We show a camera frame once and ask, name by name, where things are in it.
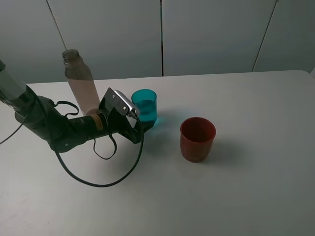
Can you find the clear brown plastic bottle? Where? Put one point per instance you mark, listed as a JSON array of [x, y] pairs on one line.
[[81, 82]]

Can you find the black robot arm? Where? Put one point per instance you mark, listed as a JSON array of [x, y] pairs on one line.
[[40, 116]]

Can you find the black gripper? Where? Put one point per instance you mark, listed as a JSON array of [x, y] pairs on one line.
[[117, 123]]

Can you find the red plastic cup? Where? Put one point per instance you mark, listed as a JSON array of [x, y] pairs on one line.
[[196, 138]]

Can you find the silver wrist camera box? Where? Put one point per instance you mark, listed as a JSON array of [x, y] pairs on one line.
[[115, 99]]

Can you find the teal translucent plastic cup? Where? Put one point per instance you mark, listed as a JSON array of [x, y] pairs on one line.
[[146, 102]]

